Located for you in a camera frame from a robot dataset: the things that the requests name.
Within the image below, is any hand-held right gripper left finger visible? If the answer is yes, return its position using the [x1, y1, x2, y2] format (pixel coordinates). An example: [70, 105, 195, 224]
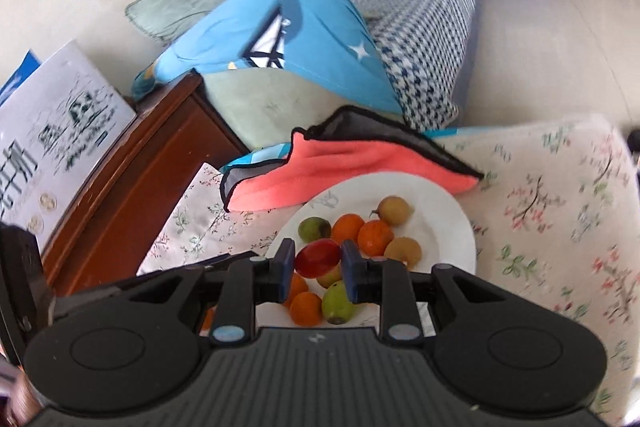
[120, 238, 297, 347]

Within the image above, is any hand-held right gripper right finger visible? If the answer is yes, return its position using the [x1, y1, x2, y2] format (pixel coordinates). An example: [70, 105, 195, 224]
[341, 241, 508, 343]

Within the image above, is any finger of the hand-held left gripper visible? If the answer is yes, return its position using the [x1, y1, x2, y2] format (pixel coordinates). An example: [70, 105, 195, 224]
[186, 251, 260, 269]

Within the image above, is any yellow green fruit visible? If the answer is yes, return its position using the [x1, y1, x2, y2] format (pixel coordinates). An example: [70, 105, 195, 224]
[316, 268, 344, 289]

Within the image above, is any red fruit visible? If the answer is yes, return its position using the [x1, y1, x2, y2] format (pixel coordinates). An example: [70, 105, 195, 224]
[295, 239, 342, 279]

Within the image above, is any white plate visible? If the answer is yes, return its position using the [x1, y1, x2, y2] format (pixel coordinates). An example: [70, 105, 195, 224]
[264, 173, 477, 328]

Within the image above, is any person's left forearm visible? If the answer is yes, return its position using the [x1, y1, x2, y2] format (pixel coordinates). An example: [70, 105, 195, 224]
[0, 354, 43, 427]

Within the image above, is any brown round fruit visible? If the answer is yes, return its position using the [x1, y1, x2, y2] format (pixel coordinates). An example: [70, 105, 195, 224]
[384, 237, 422, 268]
[371, 196, 415, 227]

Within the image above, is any coral towel with black trim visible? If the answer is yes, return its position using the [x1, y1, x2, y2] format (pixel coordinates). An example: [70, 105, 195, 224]
[220, 106, 485, 212]

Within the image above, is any brown wooden cabinet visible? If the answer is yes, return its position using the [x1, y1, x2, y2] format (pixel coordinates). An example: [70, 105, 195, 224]
[40, 72, 251, 298]

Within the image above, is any white printed box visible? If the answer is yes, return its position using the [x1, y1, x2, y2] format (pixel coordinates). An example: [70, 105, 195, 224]
[0, 39, 137, 248]

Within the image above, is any pale green cushion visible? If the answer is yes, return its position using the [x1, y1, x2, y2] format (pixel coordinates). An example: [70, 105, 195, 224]
[202, 69, 406, 148]

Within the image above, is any floral cloth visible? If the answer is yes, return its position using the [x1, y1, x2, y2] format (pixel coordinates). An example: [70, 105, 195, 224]
[137, 114, 640, 427]

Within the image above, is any blue quilt with white star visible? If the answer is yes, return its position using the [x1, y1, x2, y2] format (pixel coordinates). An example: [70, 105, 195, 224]
[132, 0, 405, 115]

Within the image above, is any checkered bed mattress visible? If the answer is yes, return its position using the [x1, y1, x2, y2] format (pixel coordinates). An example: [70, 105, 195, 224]
[347, 0, 483, 132]

